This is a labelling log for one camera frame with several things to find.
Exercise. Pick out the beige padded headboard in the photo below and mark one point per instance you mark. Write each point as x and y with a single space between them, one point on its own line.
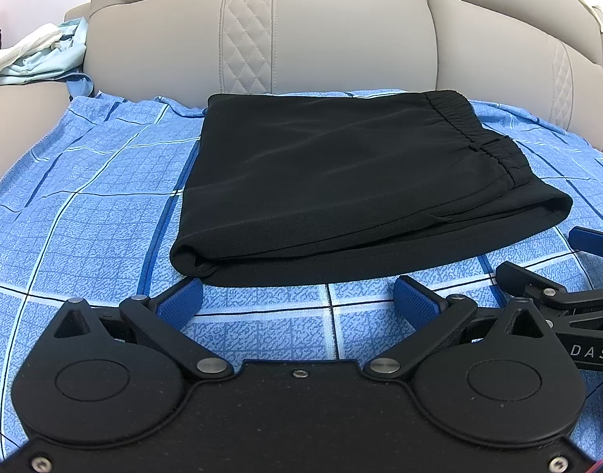
341 29

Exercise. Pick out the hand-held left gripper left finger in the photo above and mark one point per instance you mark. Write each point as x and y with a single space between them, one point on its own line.
183 301

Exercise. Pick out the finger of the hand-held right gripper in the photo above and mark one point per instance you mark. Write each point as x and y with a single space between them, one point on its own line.
594 237
523 276

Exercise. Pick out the black pants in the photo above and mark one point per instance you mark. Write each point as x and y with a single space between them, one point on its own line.
341 177

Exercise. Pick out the white crumpled cloth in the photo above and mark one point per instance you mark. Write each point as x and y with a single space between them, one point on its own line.
20 51

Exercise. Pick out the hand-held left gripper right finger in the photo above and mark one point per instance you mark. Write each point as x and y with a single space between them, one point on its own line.
414 301

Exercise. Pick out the blue checked bed sheet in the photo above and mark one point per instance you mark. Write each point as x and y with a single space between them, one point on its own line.
84 217

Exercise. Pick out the light blue garment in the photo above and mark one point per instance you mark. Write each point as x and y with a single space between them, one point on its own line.
50 56

